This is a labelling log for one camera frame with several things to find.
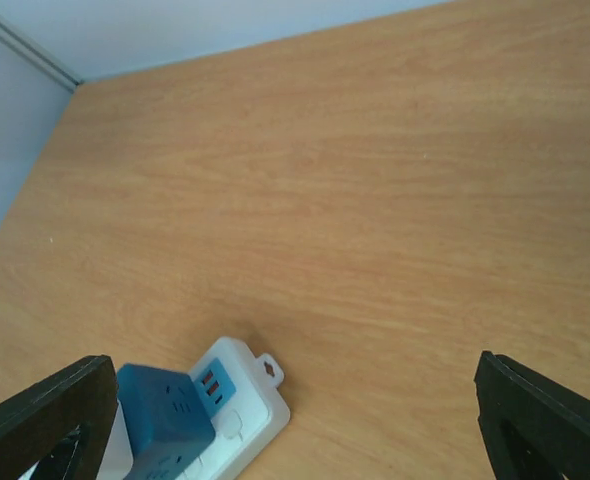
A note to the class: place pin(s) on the white power strip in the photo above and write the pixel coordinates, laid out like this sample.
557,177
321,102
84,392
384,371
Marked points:
239,391

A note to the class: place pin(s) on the dark blue cube adapter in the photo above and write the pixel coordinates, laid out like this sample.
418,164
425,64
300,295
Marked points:
167,424

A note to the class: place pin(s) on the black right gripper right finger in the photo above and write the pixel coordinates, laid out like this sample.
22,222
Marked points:
531,426

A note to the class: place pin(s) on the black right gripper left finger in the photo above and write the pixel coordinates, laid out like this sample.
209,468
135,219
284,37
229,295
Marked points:
60,426

